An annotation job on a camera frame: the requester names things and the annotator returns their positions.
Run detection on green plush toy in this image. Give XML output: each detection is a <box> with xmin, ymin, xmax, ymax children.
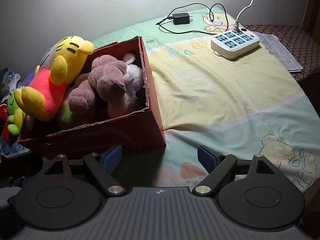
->
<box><xmin>7</xmin><ymin>93</ymin><xmax>25</xmax><ymax>135</ymax></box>

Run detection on red cardboard box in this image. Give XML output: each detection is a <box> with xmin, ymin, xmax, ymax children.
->
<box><xmin>18</xmin><ymin>36</ymin><xmax>165</xmax><ymax>151</ymax></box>

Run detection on black power adapter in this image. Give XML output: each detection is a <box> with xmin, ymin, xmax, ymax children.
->
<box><xmin>172</xmin><ymin>12</ymin><xmax>193</xmax><ymax>25</ymax></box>

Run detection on yellow tiger plush toy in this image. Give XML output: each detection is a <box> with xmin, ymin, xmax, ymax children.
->
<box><xmin>15</xmin><ymin>36</ymin><xmax>95</xmax><ymax>121</ymax></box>

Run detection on white fluffy plush toy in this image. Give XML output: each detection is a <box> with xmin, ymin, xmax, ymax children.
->
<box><xmin>108</xmin><ymin>53</ymin><xmax>144</xmax><ymax>118</ymax></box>

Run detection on white blue power strip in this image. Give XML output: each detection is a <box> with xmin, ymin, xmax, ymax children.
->
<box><xmin>210</xmin><ymin>28</ymin><xmax>260</xmax><ymax>60</ymax></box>

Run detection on cartoon bear bed sheet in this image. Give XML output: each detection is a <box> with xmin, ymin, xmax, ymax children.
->
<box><xmin>93</xmin><ymin>10</ymin><xmax>319</xmax><ymax>192</ymax></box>

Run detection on pink plush teddy bear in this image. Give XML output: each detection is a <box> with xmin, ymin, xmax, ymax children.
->
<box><xmin>68</xmin><ymin>55</ymin><xmax>127</xmax><ymax>115</ymax></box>

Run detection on patterned brown seat cushion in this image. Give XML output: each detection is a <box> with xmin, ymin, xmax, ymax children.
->
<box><xmin>245</xmin><ymin>24</ymin><xmax>320</xmax><ymax>82</ymax></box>

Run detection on white power cord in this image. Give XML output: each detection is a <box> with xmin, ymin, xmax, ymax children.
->
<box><xmin>233</xmin><ymin>0</ymin><xmax>254</xmax><ymax>33</ymax></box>

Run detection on printed paper sheets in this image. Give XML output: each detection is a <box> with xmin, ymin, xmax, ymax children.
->
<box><xmin>253</xmin><ymin>31</ymin><xmax>303</xmax><ymax>73</ymax></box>

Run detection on thin black adapter cable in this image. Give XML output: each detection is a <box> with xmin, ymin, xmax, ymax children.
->
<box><xmin>155</xmin><ymin>3</ymin><xmax>230</xmax><ymax>35</ymax></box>

